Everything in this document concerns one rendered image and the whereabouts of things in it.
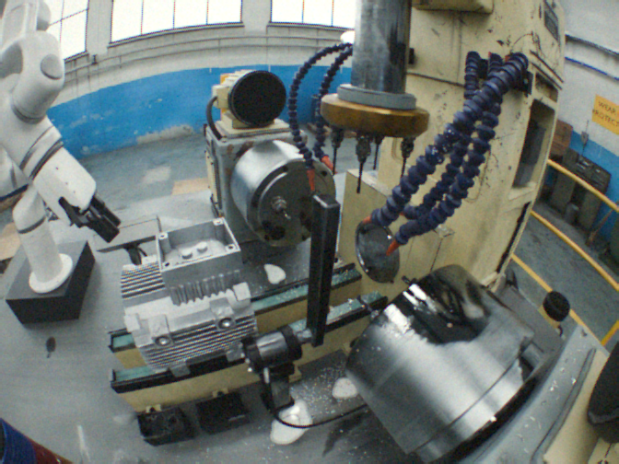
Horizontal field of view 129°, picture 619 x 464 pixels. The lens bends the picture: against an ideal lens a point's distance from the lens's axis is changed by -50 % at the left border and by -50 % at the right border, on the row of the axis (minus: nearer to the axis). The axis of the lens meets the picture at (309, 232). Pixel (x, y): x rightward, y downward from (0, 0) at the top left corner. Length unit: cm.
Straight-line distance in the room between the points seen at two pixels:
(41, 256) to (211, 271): 65
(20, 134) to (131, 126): 576
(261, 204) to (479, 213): 48
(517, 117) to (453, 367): 41
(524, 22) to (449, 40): 18
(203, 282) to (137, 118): 576
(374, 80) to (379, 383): 41
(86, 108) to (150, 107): 149
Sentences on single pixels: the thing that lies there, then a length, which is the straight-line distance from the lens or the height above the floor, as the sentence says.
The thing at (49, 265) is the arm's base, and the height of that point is 96.
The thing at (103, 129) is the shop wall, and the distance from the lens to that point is 634.
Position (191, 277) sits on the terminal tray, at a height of 112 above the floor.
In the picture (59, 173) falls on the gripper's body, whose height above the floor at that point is 129.
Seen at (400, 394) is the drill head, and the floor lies 109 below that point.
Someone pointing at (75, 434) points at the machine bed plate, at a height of 80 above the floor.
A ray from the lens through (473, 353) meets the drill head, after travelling 33.
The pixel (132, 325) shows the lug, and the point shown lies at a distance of 44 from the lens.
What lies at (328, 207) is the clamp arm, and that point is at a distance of 30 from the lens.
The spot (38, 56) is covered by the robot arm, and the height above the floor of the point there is 147.
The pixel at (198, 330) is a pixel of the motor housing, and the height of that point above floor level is 104.
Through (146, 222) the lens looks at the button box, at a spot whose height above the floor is 108.
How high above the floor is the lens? 139
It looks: 34 degrees down
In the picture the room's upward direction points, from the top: 3 degrees clockwise
